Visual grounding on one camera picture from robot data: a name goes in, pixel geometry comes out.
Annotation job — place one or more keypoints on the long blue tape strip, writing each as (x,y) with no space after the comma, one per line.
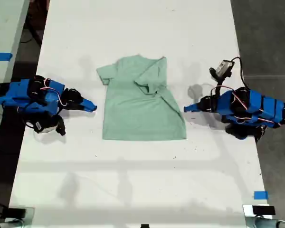
(0,57)

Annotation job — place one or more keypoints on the white side table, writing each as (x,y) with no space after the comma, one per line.
(4,28)

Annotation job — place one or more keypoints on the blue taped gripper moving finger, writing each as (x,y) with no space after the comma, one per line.
(82,108)
(197,110)

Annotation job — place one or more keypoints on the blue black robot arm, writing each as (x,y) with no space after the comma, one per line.
(21,97)
(254,109)

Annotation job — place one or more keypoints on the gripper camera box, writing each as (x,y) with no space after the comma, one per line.
(223,67)
(46,126)

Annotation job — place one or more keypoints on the short blue tape strip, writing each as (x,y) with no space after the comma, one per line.
(260,195)

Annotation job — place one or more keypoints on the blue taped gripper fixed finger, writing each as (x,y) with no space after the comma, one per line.
(86,102)
(194,106)

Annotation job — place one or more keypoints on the grey metal clamp pipe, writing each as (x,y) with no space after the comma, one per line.
(7,224)
(268,222)

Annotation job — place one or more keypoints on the tiny black block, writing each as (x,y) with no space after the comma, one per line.
(145,225)

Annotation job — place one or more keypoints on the pale green T-shirt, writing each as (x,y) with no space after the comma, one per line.
(142,114)

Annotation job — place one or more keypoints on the small black box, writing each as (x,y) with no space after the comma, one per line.
(15,212)
(263,210)

